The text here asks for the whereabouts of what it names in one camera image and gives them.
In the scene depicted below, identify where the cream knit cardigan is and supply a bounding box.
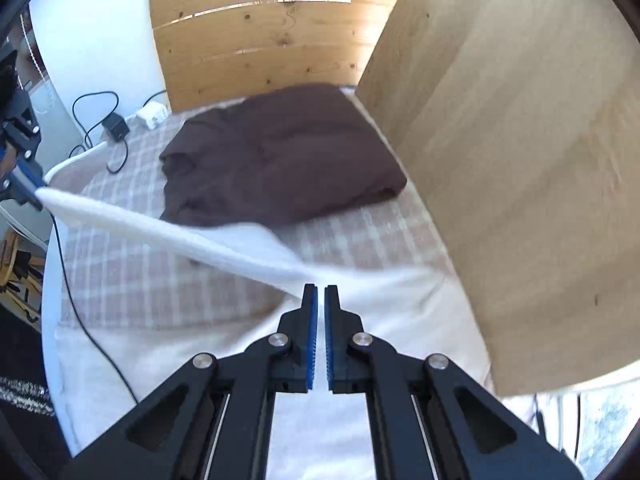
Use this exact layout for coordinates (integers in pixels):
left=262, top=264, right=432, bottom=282
left=41, top=190, right=491, bottom=453

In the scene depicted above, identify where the black power adapter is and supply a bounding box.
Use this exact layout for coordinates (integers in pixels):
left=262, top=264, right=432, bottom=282
left=101, top=112, right=130, bottom=143

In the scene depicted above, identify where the white power strip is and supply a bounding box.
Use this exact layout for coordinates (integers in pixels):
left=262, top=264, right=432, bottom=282
left=136, top=101, right=169, bottom=130

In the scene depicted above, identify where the brown folded garment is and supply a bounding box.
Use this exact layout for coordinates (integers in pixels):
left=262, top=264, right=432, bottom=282
left=160, top=84, right=407, bottom=228

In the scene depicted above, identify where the pine slatted headboard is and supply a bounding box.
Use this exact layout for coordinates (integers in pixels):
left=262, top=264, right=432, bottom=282
left=149, top=0, right=397, bottom=113

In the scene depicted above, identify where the light oak wardrobe panel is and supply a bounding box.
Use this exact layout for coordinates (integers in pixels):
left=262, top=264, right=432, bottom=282
left=358, top=0, right=639, bottom=396

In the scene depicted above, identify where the black cable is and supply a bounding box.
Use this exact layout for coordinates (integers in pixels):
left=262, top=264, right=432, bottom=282
left=49, top=89, right=170, bottom=406

